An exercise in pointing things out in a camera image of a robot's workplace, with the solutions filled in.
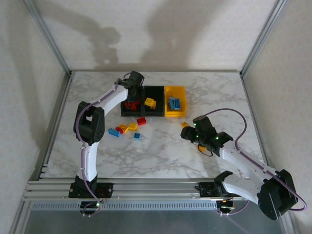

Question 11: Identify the black plastic storage bin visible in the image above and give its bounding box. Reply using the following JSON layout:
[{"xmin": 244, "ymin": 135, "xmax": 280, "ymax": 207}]
[
  {"xmin": 142, "ymin": 85, "xmax": 166, "ymax": 117},
  {"xmin": 120, "ymin": 85, "xmax": 144, "ymax": 117}
]

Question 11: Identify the yellow plastic storage bin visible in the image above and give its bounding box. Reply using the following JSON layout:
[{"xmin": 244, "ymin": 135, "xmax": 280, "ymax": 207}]
[{"xmin": 164, "ymin": 85, "xmax": 188, "ymax": 117}]

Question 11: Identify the small black control board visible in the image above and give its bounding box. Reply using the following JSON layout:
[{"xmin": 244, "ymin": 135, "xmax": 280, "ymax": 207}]
[
  {"xmin": 216, "ymin": 199, "xmax": 236, "ymax": 212},
  {"xmin": 79, "ymin": 201, "xmax": 103, "ymax": 211}
]

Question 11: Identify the grey lower panel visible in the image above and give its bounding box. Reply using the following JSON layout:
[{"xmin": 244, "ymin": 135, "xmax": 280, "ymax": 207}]
[{"xmin": 9, "ymin": 199, "xmax": 299, "ymax": 234}]

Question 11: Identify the thin black right gripper cable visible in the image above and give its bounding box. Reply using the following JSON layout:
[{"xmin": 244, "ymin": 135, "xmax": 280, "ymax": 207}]
[{"xmin": 196, "ymin": 143, "xmax": 214, "ymax": 157}]

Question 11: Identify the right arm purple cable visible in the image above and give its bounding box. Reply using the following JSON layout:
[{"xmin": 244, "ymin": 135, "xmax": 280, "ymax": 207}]
[{"xmin": 206, "ymin": 108, "xmax": 308, "ymax": 218}]

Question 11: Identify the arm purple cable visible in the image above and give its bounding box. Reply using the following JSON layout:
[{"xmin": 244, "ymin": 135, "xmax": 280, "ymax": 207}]
[
  {"xmin": 206, "ymin": 108, "xmax": 308, "ymax": 218},
  {"xmin": 74, "ymin": 72, "xmax": 134, "ymax": 218}
]

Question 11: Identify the aluminium side rail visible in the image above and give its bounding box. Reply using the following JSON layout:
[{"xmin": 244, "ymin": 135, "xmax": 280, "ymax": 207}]
[
  {"xmin": 34, "ymin": 72, "xmax": 75, "ymax": 180},
  {"xmin": 240, "ymin": 72, "xmax": 278, "ymax": 180}
]

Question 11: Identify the wide aluminium base rail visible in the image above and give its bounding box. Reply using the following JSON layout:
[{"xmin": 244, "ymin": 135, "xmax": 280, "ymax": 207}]
[{"xmin": 22, "ymin": 178, "xmax": 290, "ymax": 202}]

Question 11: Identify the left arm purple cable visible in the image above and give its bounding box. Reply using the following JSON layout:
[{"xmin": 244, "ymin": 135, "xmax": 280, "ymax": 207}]
[{"xmin": 74, "ymin": 72, "xmax": 134, "ymax": 218}]

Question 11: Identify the grey slotted cable duct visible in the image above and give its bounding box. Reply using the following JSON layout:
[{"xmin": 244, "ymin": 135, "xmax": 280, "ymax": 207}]
[{"xmin": 31, "ymin": 201, "xmax": 218, "ymax": 211}]

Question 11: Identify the aluminium frame post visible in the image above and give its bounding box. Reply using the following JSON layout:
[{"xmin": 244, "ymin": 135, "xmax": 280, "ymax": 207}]
[
  {"xmin": 239, "ymin": 0, "xmax": 289, "ymax": 76},
  {"xmin": 23, "ymin": 0, "xmax": 73, "ymax": 76}
]

